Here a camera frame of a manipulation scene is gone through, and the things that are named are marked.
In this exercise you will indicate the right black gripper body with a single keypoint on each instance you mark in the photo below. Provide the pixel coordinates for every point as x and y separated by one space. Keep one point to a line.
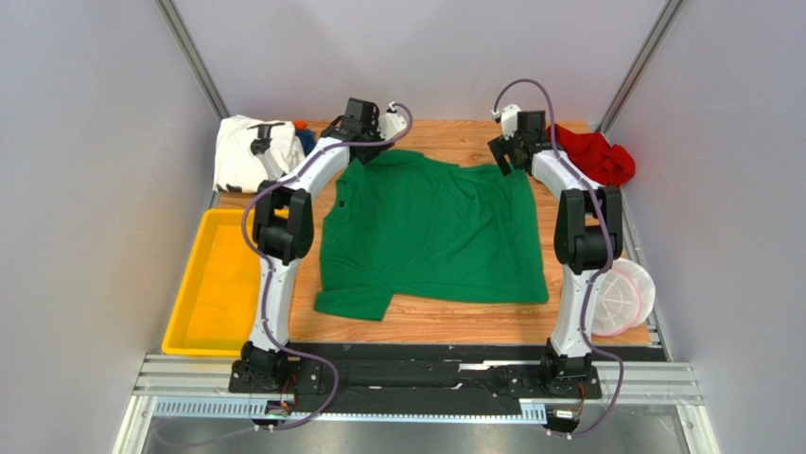
503 152

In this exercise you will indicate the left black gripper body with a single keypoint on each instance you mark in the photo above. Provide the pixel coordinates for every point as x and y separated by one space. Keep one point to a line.
371 151

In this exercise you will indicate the green t shirt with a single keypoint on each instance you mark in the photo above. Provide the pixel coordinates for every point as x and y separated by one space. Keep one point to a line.
405 224

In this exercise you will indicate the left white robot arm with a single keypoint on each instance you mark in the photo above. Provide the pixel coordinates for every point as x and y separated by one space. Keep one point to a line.
278 226

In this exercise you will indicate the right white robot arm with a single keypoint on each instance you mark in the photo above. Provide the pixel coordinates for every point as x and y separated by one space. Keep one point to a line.
587 233

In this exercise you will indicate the blue t shirt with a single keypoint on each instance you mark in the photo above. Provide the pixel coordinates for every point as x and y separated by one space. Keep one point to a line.
307 139

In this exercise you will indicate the red t shirt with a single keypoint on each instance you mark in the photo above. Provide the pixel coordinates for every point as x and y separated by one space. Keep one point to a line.
591 153

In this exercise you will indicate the white printed t shirt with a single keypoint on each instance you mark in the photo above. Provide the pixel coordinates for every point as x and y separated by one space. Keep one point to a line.
251 151

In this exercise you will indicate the white pink round basket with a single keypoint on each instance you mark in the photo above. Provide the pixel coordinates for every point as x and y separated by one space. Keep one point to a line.
626 299

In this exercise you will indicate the yellow plastic bin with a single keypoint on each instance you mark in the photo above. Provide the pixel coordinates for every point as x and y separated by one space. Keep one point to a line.
214 311

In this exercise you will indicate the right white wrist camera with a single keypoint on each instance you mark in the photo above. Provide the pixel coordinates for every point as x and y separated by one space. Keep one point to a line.
506 118

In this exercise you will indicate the right aluminium frame post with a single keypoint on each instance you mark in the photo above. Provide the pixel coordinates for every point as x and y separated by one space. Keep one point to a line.
651 44

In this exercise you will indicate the aluminium frame post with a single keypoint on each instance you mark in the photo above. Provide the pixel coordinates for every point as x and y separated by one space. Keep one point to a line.
651 44
183 38

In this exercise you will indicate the left aluminium frame post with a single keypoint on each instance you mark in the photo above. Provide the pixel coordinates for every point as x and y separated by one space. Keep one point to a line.
183 38

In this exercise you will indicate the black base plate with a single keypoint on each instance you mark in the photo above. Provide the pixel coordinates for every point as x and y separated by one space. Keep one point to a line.
423 380

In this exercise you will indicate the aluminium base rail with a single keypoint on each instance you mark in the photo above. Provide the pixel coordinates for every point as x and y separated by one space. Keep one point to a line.
175 387

